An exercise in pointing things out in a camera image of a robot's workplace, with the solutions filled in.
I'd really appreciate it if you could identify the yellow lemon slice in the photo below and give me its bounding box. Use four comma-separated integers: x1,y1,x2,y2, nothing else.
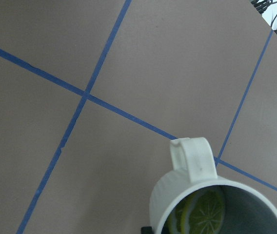
162,186,225,234

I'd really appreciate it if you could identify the white mug with handle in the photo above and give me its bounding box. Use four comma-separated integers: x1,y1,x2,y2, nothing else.
149,137,277,234

